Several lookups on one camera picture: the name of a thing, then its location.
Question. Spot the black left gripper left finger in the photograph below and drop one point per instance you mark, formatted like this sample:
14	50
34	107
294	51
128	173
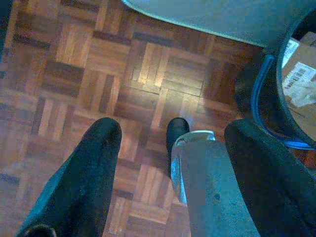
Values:
81	177

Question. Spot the white barcode shipping label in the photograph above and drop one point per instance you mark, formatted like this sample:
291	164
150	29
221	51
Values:
296	81

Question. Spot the black round trash bin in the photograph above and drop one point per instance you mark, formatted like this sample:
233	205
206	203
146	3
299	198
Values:
269	103

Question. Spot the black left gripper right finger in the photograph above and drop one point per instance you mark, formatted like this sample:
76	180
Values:
271	187

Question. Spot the brown cardboard box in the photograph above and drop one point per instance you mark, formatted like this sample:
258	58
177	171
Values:
303	118

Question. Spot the silver robot left leg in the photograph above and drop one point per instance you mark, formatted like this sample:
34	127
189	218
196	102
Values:
207	185

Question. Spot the quilted green white mattress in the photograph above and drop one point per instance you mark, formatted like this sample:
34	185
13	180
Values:
209	14

